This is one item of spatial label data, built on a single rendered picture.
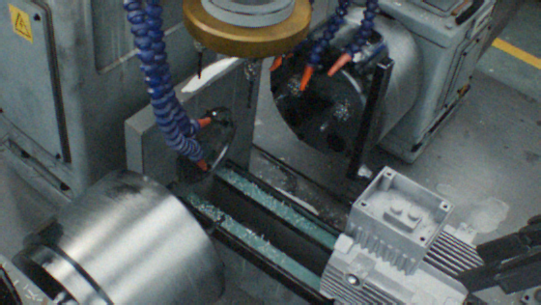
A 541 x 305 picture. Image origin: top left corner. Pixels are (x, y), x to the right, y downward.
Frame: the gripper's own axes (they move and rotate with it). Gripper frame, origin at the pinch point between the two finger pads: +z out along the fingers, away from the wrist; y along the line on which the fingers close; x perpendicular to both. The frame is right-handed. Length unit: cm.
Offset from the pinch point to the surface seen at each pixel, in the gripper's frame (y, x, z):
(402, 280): -0.1, -1.7, 15.9
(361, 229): -0.7, -11.2, 16.6
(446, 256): -5.0, -0.6, 10.8
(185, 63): -14, -49, 42
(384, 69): -17.9, -26.5, 10.0
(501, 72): -226, 24, 125
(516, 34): -268, 17, 128
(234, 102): -13, -37, 38
